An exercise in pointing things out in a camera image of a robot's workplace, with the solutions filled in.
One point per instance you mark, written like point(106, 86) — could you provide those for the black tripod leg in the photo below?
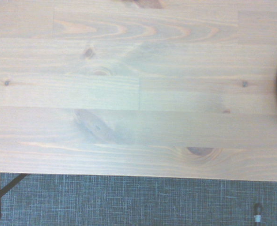
point(257, 213)

